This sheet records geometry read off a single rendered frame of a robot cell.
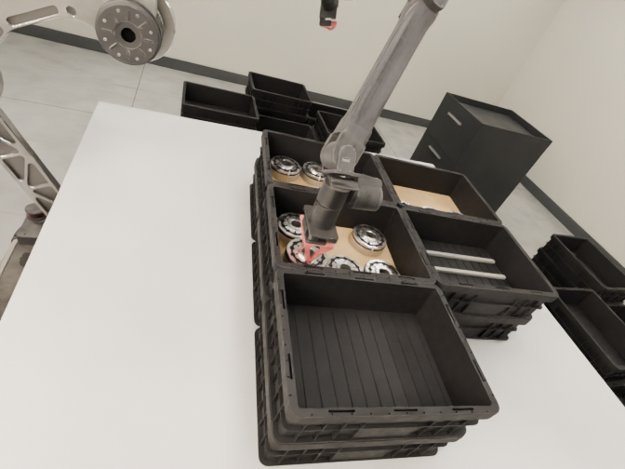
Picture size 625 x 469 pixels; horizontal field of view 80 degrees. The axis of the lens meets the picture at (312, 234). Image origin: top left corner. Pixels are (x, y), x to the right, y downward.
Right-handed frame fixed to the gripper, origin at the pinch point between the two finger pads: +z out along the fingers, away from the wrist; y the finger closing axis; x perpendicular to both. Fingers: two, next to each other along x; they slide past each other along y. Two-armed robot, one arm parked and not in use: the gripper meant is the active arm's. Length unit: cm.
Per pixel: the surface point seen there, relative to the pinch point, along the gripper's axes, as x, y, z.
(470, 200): -69, 39, 2
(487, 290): -46.0, -8.3, -2.1
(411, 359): -23.6, -22.5, 7.5
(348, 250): -15.7, 10.0, 7.7
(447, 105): -124, 164, 8
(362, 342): -12.4, -18.8, 7.6
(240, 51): 4, 330, 63
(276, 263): 8.6, -7.4, -2.2
